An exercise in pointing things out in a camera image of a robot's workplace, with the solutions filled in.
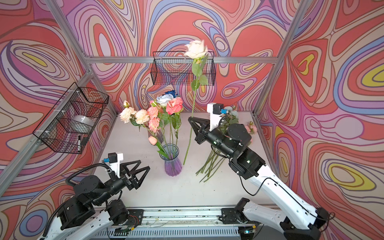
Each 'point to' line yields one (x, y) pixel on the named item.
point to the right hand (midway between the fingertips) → (189, 123)
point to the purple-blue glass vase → (173, 164)
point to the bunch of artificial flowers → (216, 158)
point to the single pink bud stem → (153, 141)
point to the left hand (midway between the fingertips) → (146, 166)
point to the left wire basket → (70, 121)
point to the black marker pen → (79, 144)
